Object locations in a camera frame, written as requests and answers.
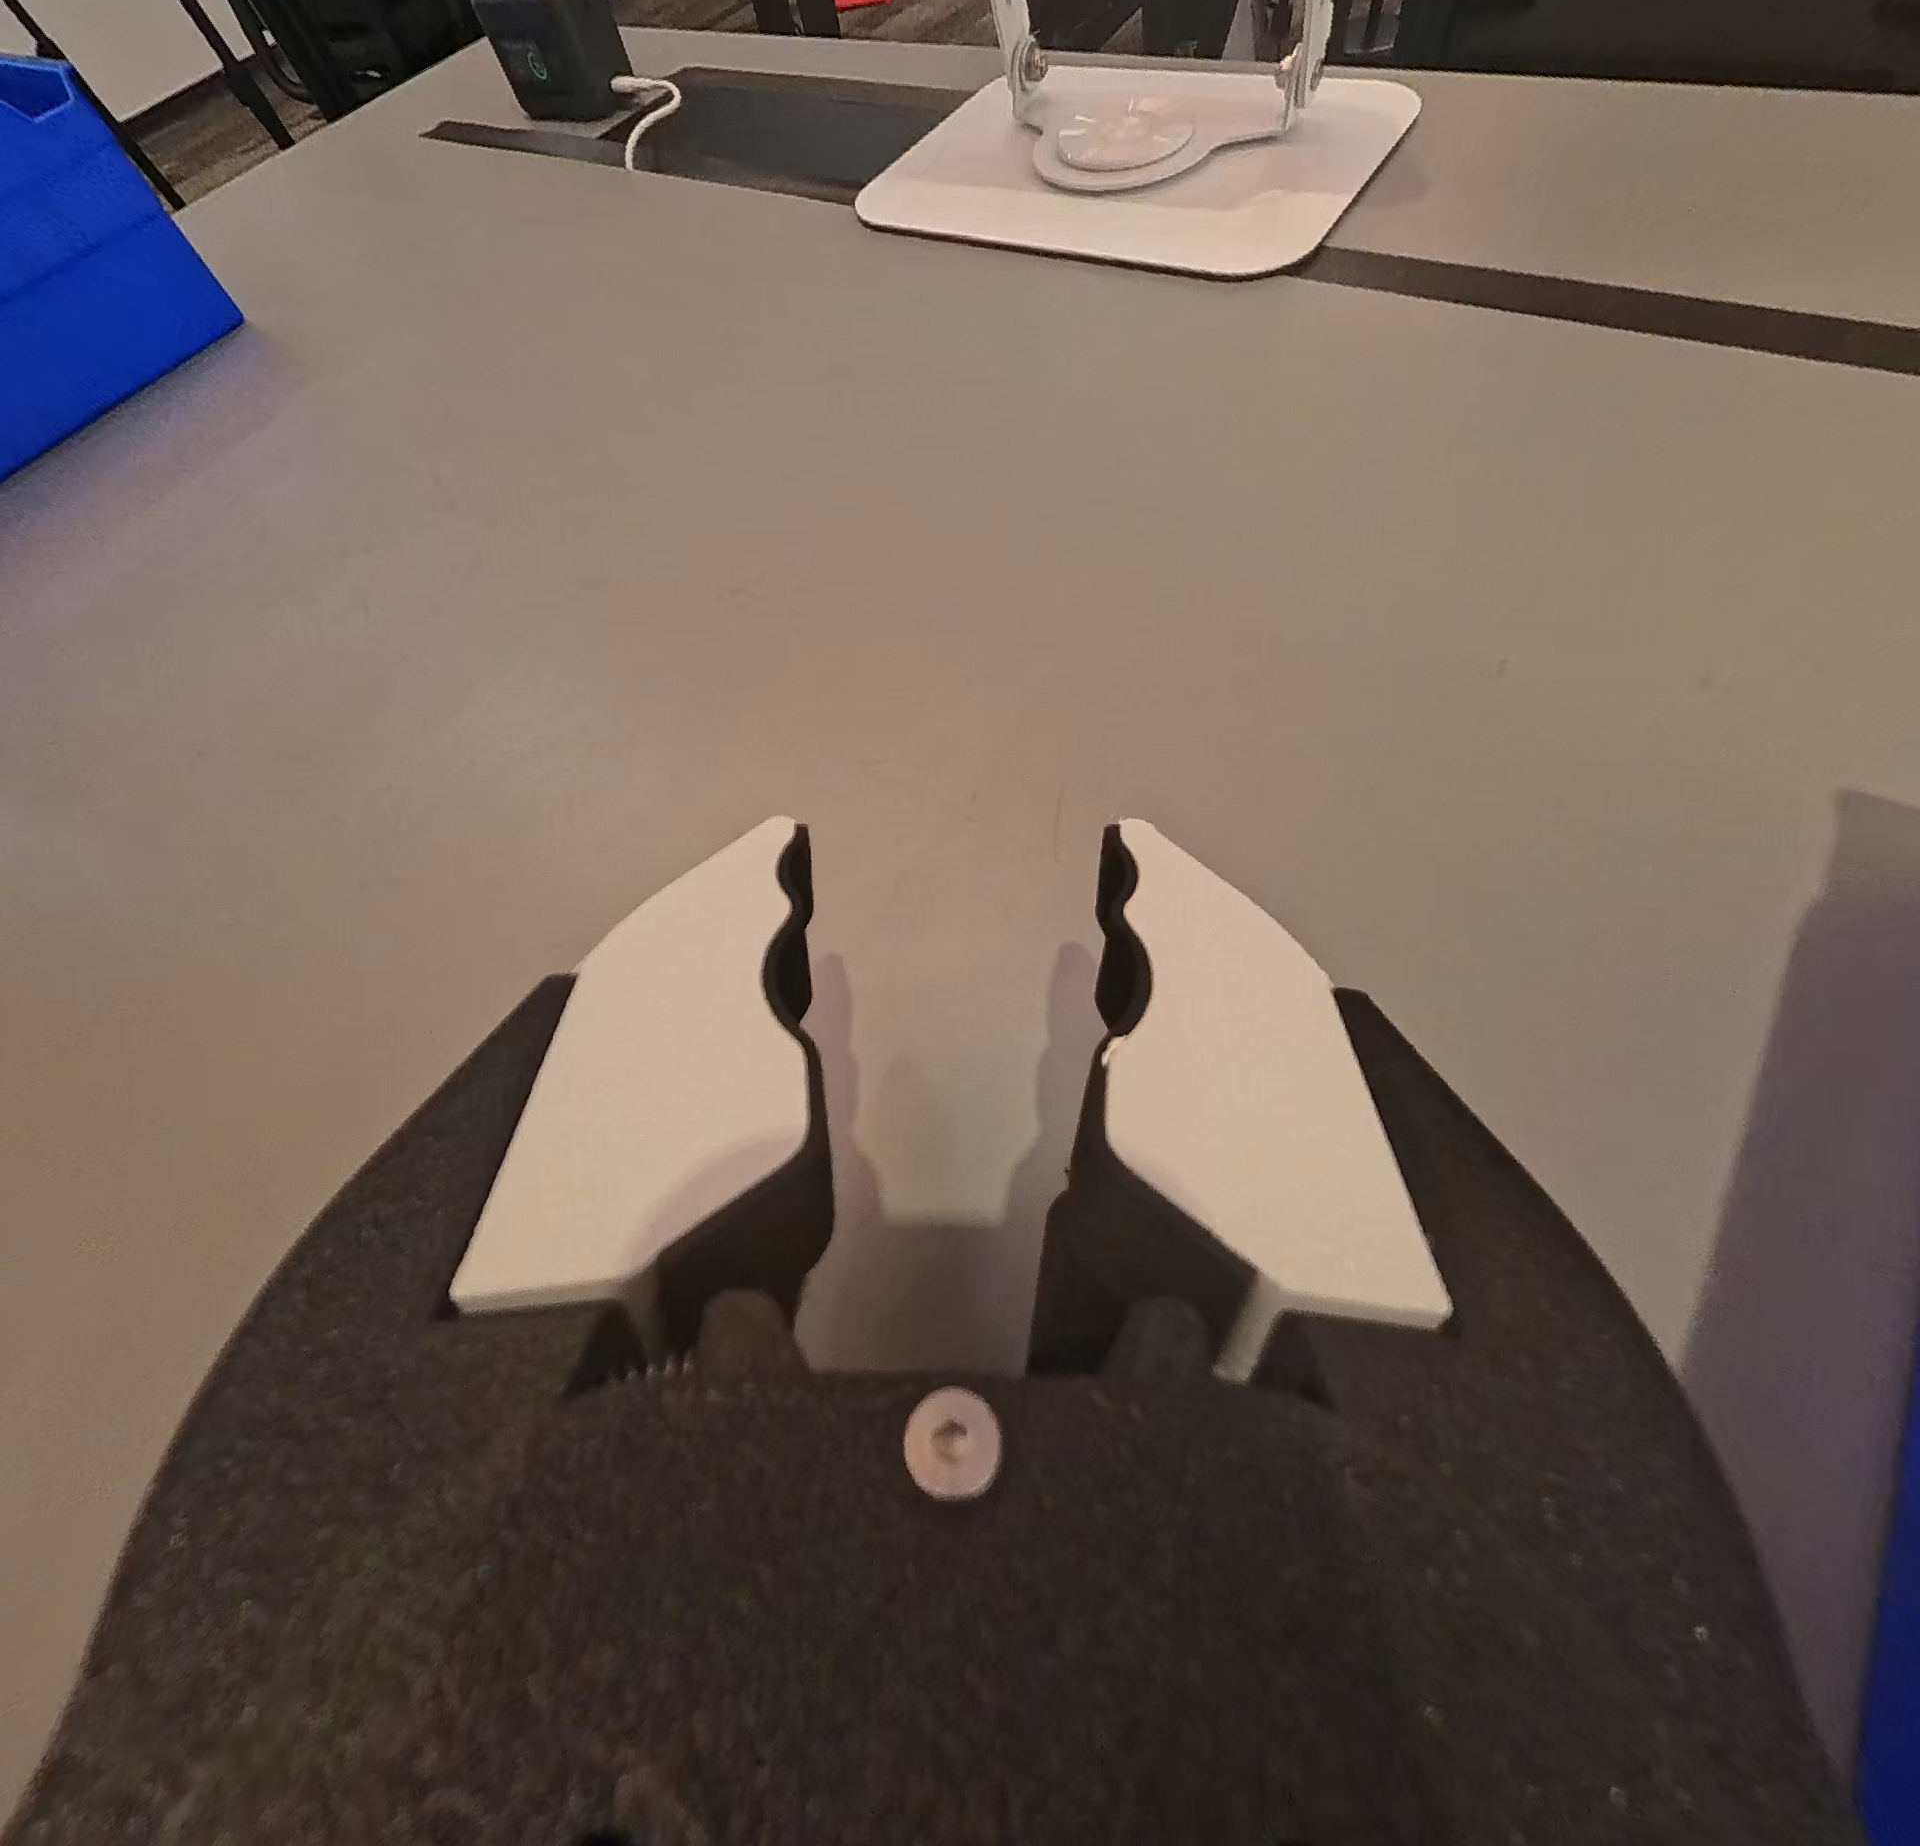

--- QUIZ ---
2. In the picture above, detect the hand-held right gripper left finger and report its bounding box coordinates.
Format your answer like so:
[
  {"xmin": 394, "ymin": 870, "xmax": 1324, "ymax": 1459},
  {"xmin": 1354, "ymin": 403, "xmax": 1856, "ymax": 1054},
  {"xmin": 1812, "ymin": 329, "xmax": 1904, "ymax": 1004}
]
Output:
[{"xmin": 448, "ymin": 817, "xmax": 834, "ymax": 1365}]

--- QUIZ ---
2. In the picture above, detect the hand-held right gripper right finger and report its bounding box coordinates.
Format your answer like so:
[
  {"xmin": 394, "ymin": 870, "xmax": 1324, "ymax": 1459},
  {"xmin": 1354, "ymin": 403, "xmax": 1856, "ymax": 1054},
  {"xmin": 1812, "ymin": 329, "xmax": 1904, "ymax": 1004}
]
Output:
[{"xmin": 1050, "ymin": 820, "xmax": 1458, "ymax": 1386}]

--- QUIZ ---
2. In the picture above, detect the blue plastic bin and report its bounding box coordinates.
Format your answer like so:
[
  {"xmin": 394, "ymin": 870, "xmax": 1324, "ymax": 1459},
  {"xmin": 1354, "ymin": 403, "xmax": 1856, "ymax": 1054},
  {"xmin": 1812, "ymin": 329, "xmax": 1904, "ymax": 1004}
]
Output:
[
  {"xmin": 0, "ymin": 53, "xmax": 247, "ymax": 486},
  {"xmin": 1851, "ymin": 1418, "xmax": 1920, "ymax": 1846}
]

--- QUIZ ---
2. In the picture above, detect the black charger block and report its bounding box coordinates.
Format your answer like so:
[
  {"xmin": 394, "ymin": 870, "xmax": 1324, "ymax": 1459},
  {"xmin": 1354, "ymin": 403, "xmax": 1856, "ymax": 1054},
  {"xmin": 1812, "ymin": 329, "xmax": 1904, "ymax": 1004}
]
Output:
[{"xmin": 470, "ymin": 0, "xmax": 634, "ymax": 122}]

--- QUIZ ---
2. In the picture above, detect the white charger cable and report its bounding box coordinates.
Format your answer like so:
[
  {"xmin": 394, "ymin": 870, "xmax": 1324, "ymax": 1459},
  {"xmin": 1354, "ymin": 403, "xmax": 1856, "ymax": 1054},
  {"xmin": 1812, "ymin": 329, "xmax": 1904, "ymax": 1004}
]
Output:
[{"xmin": 614, "ymin": 74, "xmax": 685, "ymax": 176}]

